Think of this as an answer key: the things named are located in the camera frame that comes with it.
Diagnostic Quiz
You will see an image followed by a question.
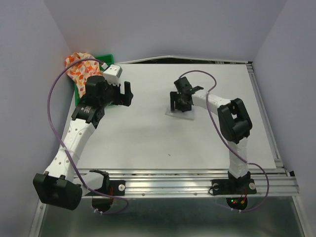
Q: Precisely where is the aluminium front rail frame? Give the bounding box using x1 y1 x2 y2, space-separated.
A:
30 162 313 237

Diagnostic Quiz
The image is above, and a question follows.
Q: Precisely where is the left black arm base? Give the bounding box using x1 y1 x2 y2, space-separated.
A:
90 180 128 215

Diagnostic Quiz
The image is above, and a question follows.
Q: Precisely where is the white skirt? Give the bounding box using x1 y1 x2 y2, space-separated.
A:
165 105 195 120

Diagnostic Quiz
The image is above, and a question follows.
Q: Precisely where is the green plastic bin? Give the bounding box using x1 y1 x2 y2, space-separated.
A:
74 54 115 105

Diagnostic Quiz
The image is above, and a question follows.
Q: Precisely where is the aluminium right side rail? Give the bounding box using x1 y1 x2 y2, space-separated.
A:
246 62 296 177

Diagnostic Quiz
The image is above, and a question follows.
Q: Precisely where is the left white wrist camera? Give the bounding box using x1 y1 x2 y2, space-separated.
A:
103 64 122 85

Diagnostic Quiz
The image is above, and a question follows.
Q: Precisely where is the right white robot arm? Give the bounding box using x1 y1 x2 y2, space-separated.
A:
166 77 252 193

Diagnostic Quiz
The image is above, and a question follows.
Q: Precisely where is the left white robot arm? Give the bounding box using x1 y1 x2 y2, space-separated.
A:
33 76 133 210

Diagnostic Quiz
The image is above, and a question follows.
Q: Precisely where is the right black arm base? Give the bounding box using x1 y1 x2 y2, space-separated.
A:
208 178 257 211

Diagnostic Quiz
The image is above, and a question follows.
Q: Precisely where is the orange floral skirt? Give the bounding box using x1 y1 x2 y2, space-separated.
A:
65 52 102 98

